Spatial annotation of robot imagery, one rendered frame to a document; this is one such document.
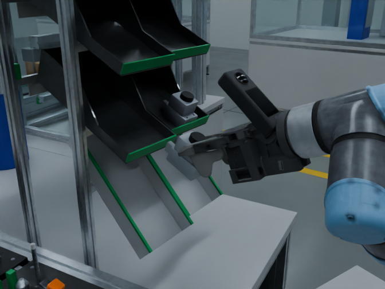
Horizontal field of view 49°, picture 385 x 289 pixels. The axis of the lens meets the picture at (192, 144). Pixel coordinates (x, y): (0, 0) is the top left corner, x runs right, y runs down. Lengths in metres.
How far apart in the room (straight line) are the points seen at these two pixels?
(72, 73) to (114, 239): 0.53
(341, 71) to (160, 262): 3.70
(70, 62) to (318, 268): 2.05
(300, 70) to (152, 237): 3.92
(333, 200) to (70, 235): 0.84
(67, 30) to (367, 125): 0.50
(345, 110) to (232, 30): 9.77
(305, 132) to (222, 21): 9.88
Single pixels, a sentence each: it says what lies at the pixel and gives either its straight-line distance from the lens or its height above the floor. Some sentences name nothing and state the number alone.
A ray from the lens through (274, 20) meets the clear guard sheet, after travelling 4.76.
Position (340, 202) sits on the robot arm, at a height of 1.27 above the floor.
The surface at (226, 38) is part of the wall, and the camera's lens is 10.40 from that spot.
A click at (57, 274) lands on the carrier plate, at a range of 0.89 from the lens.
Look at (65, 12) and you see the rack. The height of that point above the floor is 1.45.
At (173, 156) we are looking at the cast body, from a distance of 0.75.
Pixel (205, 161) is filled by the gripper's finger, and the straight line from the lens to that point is 0.69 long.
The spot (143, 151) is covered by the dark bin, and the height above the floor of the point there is 1.20.
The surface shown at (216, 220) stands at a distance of 1.23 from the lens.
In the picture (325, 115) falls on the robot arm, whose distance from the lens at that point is 0.57.
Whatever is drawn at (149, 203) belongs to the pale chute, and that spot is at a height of 1.05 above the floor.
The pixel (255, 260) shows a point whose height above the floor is 0.86.
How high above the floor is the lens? 1.50
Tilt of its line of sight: 21 degrees down
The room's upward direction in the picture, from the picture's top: straight up
